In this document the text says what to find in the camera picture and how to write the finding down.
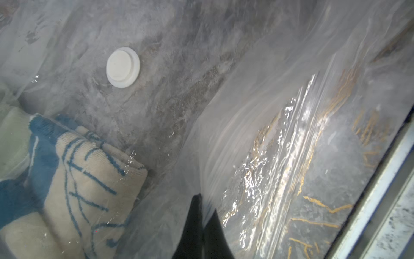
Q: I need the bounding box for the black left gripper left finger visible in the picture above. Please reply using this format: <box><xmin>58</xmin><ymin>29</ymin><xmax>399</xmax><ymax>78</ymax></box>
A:
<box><xmin>172</xmin><ymin>194</ymin><xmax>203</xmax><ymax>259</ymax></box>

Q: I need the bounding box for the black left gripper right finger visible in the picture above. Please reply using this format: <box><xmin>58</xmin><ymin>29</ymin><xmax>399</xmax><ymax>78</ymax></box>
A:
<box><xmin>203</xmin><ymin>210</ymin><xmax>234</xmax><ymax>259</ymax></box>

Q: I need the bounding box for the cream and teal towel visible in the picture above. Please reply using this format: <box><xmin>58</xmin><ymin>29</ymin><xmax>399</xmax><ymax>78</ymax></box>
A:
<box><xmin>1</xmin><ymin>114</ymin><xmax>148</xmax><ymax>259</ymax></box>

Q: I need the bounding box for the clear plastic vacuum bag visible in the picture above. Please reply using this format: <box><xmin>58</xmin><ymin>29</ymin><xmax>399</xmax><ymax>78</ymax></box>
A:
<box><xmin>1</xmin><ymin>1</ymin><xmax>414</xmax><ymax>259</ymax></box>

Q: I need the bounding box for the white round bag valve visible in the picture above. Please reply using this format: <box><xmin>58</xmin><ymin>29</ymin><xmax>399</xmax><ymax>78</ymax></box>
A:
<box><xmin>106</xmin><ymin>47</ymin><xmax>141</xmax><ymax>88</ymax></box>

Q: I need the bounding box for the aluminium front rail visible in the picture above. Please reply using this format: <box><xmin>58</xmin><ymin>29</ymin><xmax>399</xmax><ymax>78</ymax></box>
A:
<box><xmin>325</xmin><ymin>111</ymin><xmax>414</xmax><ymax>259</ymax></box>

